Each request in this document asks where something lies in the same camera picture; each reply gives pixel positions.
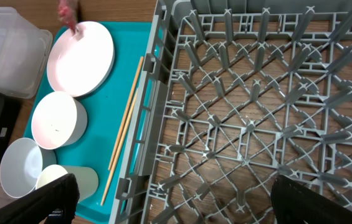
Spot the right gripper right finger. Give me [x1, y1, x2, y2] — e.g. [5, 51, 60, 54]
[270, 175, 352, 224]

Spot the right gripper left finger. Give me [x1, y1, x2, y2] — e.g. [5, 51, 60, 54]
[0, 174, 80, 224]

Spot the small white cup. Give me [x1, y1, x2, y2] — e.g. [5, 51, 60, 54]
[35, 164, 100, 203]

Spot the grey shallow bowl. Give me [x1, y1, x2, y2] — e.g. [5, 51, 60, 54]
[0, 138, 57, 198]

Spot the pink rice bowl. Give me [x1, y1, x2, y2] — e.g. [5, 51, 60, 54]
[31, 91, 88, 150]

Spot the red white wrapper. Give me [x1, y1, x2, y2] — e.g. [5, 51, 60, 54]
[57, 0, 78, 34]

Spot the grey dishwasher rack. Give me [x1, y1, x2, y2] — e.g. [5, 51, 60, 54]
[109, 1, 352, 223]

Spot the clear plastic waste bin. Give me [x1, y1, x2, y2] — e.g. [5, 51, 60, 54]
[0, 7, 53, 99]

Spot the short wooden chopstick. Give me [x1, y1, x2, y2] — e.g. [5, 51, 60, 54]
[100, 94, 136, 206]

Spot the teal serving tray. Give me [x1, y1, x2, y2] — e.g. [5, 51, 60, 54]
[55, 21, 168, 223]

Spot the large white plate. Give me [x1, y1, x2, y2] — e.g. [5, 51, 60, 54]
[47, 21, 115, 97]

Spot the long wooden chopstick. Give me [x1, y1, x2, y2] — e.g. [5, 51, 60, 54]
[108, 56, 144, 170]

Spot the cardboard backdrop panel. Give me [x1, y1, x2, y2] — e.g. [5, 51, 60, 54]
[0, 0, 156, 22]

